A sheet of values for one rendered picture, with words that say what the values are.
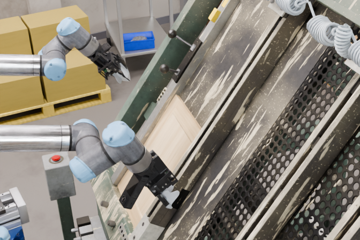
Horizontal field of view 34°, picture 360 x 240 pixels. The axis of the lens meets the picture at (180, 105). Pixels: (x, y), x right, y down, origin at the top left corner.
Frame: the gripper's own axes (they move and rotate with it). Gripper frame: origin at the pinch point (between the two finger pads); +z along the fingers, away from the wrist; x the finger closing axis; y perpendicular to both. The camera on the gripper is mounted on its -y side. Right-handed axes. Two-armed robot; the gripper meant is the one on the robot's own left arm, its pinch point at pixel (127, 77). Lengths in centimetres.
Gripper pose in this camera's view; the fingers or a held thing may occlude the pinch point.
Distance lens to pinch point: 235.8
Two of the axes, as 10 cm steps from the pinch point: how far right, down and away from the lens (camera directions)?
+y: 1.7, 6.0, -7.8
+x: 7.7, -5.7, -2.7
